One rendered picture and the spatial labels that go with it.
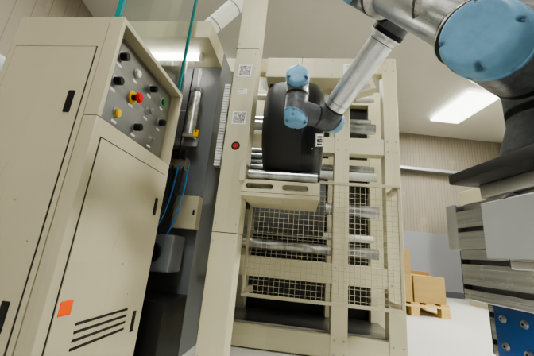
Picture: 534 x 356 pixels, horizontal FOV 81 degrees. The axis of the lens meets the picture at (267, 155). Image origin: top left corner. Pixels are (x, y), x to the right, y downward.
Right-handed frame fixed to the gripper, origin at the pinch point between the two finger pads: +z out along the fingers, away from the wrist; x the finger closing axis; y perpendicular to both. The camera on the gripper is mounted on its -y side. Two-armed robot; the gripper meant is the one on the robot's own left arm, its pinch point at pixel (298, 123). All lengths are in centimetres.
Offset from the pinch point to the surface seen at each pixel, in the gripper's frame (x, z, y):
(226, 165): 36.1, 27.3, -12.7
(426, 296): -155, 305, -86
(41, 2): 306, 132, 196
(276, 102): 11.0, 8.4, 14.3
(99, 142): 60, -37, -25
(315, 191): -8.6, 17.4, -24.9
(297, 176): -0.3, 19.6, -17.8
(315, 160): -8.0, 17.9, -10.6
